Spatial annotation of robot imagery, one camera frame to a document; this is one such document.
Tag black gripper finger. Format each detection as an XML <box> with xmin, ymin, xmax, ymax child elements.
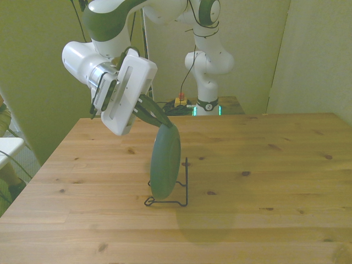
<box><xmin>139</xmin><ymin>95</ymin><xmax>174</xmax><ymax>128</ymax></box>
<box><xmin>134</xmin><ymin>103</ymin><xmax>163</xmax><ymax>127</ymax></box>

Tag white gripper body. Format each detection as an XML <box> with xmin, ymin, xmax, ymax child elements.
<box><xmin>100</xmin><ymin>48</ymin><xmax>158</xmax><ymax>136</ymax></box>

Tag thin dark floor cable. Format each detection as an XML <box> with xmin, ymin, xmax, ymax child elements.
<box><xmin>0</xmin><ymin>150</ymin><xmax>32</xmax><ymax>179</ymax></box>

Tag white stool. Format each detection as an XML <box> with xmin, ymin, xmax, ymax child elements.
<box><xmin>0</xmin><ymin>137</ymin><xmax>25</xmax><ymax>169</ymax></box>

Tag white divider panel behind robot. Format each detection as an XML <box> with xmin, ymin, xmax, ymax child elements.
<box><xmin>141</xmin><ymin>0</ymin><xmax>291</xmax><ymax>117</ymax></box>

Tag wide white divider panel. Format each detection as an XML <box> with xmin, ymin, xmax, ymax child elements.
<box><xmin>0</xmin><ymin>0</ymin><xmax>151</xmax><ymax>167</ymax></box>

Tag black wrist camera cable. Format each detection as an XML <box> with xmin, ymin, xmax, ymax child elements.
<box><xmin>119</xmin><ymin>0</ymin><xmax>221</xmax><ymax>96</ymax></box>

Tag black wire plate stand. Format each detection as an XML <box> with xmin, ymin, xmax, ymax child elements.
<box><xmin>144</xmin><ymin>157</ymin><xmax>190</xmax><ymax>207</ymax></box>

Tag dark green round plate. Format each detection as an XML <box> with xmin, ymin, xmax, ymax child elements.
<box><xmin>150</xmin><ymin>124</ymin><xmax>182</xmax><ymax>201</ymax></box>

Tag red emergency stop button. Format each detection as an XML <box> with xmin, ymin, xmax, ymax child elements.
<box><xmin>174</xmin><ymin>92</ymin><xmax>188</xmax><ymax>108</ymax></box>

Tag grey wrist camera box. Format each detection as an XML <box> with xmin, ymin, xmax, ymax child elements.
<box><xmin>90</xmin><ymin>71</ymin><xmax>119</xmax><ymax>119</ymax></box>

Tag coiled dark cable bundle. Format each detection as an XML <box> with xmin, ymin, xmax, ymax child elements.
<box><xmin>156</xmin><ymin>100</ymin><xmax>197</xmax><ymax>117</ymax></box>

